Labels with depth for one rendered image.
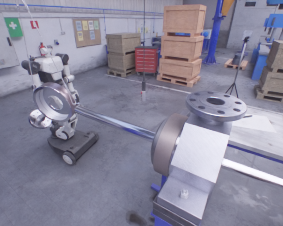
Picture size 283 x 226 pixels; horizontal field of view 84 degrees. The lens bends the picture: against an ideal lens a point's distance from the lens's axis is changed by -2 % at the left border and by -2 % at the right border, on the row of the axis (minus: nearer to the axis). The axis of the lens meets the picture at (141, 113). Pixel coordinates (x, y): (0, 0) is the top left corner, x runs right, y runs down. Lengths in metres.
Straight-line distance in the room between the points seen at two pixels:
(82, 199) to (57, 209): 0.25
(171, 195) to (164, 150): 0.21
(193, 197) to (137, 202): 1.30
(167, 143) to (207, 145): 0.19
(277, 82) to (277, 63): 0.45
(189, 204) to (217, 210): 1.39
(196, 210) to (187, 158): 0.20
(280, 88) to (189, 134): 4.46
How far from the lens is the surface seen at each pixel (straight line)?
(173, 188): 0.77
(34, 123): 1.80
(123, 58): 5.66
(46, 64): 2.11
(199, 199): 0.77
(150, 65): 5.68
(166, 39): 5.17
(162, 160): 0.85
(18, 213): 2.34
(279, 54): 4.89
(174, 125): 0.85
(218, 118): 0.69
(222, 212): 2.14
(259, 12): 13.92
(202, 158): 0.74
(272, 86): 5.06
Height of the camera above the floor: 1.73
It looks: 30 degrees down
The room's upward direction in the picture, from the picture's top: straight up
